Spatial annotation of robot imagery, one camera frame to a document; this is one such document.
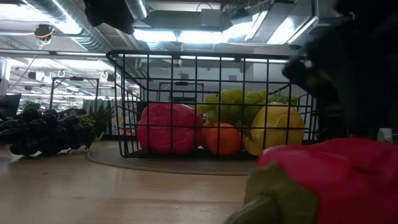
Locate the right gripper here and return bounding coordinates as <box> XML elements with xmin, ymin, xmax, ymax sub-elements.
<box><xmin>281</xmin><ymin>12</ymin><xmax>398</xmax><ymax>140</ymax></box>

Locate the black background rack frame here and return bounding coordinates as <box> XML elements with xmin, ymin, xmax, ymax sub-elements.
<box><xmin>49</xmin><ymin>76</ymin><xmax>100</xmax><ymax>110</ymax></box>

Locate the black wire basket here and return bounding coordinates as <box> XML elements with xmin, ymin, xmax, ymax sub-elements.
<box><xmin>106</xmin><ymin>49</ymin><xmax>318</xmax><ymax>161</ymax></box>

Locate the white cup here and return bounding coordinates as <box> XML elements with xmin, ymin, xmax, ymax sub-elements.
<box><xmin>377</xmin><ymin>127</ymin><xmax>394</xmax><ymax>144</ymax></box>

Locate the dark monitor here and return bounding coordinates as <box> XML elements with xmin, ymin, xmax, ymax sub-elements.
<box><xmin>0</xmin><ymin>93</ymin><xmax>22</xmax><ymax>119</ymax></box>

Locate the grey round mat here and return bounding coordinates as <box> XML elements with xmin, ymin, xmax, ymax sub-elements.
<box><xmin>85</xmin><ymin>145</ymin><xmax>259</xmax><ymax>177</ymax></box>

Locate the silver ventilation duct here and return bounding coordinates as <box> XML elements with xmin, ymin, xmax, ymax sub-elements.
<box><xmin>133</xmin><ymin>0</ymin><xmax>149</xmax><ymax>19</ymax></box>
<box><xmin>24</xmin><ymin>0</ymin><xmax>114</xmax><ymax>54</ymax></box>

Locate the yellow bell pepper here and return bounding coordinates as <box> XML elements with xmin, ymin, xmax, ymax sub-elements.
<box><xmin>244</xmin><ymin>101</ymin><xmax>305</xmax><ymax>156</ymax></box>

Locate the ceiling light panel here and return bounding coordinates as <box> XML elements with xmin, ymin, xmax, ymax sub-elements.
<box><xmin>133</xmin><ymin>27</ymin><xmax>224</xmax><ymax>44</ymax></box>

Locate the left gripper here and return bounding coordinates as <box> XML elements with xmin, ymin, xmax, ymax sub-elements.
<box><xmin>83</xmin><ymin>0</ymin><xmax>137</xmax><ymax>35</ymax></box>

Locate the green artificial plant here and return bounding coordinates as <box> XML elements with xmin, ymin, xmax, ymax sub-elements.
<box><xmin>77</xmin><ymin>104</ymin><xmax>116</xmax><ymax>147</ymax></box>

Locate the orange mandarin cluster with leaf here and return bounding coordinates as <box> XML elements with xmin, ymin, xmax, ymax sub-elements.
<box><xmin>201</xmin><ymin>121</ymin><xmax>246</xmax><ymax>156</ymax></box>

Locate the long red chili pepper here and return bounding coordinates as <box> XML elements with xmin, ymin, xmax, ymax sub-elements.
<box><xmin>223</xmin><ymin>136</ymin><xmax>398</xmax><ymax>224</ymax></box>

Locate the black grape bunch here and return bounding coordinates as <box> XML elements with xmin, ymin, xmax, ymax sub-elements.
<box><xmin>0</xmin><ymin>107</ymin><xmax>97</xmax><ymax>157</ymax></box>

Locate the black cable reel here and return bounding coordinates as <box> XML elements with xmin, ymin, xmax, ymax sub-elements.
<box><xmin>33</xmin><ymin>24</ymin><xmax>56</xmax><ymax>41</ymax></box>

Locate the red bell pepper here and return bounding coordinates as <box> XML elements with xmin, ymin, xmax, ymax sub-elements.
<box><xmin>136</xmin><ymin>102</ymin><xmax>205</xmax><ymax>156</ymax></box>

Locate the green grape bunch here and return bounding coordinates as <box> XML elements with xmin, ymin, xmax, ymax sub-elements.
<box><xmin>196</xmin><ymin>88</ymin><xmax>301</xmax><ymax>128</ymax></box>

